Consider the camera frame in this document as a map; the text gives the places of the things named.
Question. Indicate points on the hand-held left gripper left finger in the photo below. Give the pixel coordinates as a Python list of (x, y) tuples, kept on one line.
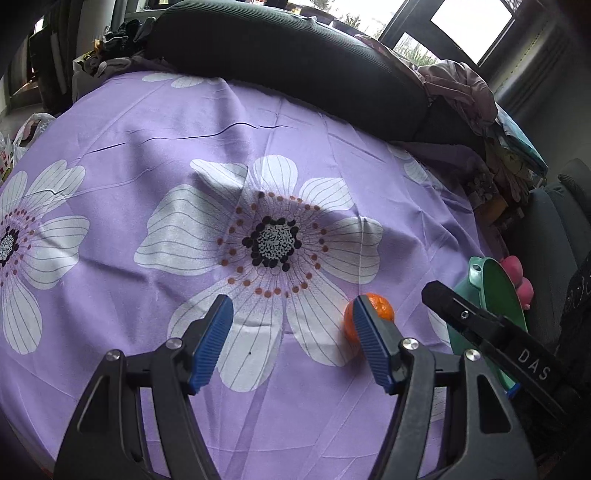
[(212, 341)]

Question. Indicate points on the dark mesh chair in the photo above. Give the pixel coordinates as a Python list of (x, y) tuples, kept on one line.
[(554, 221)]

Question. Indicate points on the black framed window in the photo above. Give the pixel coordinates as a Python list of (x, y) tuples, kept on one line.
[(471, 27)]

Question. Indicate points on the black bolster cushion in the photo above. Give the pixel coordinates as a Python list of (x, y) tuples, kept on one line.
[(286, 50)]

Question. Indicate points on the dark clothes heap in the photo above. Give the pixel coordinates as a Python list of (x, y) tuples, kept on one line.
[(115, 44)]

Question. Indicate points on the dark cloth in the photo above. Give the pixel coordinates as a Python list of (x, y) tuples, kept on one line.
[(448, 127)]

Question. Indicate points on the purple floral bedsheet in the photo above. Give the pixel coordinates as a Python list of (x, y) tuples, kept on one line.
[(161, 152)]

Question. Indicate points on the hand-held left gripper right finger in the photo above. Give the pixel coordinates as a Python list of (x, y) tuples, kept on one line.
[(371, 344)]

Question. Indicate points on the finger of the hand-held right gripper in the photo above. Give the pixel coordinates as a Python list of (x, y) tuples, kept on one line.
[(461, 316)]

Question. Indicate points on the orange tangerine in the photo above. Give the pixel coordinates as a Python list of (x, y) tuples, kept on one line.
[(383, 310)]

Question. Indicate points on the pink plush toy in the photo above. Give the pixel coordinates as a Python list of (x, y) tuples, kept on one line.
[(519, 277)]

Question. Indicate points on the green bowl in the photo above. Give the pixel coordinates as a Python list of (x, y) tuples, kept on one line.
[(496, 290)]

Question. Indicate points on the white plastic bag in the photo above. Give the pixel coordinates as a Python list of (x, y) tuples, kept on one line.
[(27, 134)]

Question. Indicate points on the pinkish crumpled cloth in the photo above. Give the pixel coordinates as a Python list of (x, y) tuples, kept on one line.
[(457, 85)]

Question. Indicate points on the stack of folded clothes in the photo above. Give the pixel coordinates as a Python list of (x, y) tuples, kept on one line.
[(517, 157)]

